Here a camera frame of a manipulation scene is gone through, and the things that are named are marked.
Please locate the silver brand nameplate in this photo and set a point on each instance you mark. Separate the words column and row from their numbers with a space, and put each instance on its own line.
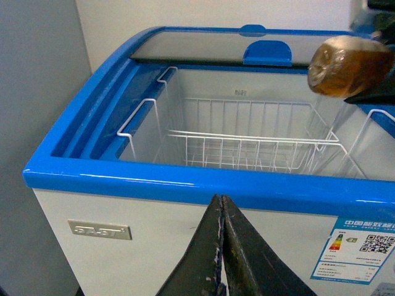
column 103, row 230

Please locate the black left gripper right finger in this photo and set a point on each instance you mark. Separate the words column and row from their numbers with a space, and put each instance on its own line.
column 251, row 265

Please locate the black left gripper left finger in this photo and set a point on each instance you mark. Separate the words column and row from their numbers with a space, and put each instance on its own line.
column 199, row 272

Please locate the amber drink bottle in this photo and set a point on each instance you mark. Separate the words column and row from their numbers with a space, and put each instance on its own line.
column 344, row 66

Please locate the white blue chest freezer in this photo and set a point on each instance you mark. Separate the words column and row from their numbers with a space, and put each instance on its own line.
column 76, row 174

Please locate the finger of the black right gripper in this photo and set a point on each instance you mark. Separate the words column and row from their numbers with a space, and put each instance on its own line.
column 381, row 93

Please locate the blue lid handle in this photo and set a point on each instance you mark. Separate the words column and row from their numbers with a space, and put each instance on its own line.
column 268, row 53

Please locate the sliding glass freezer lid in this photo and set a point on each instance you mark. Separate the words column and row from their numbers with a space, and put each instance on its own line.
column 226, row 45

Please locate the blue energy efficiency label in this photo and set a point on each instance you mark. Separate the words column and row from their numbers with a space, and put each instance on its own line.
column 355, row 251

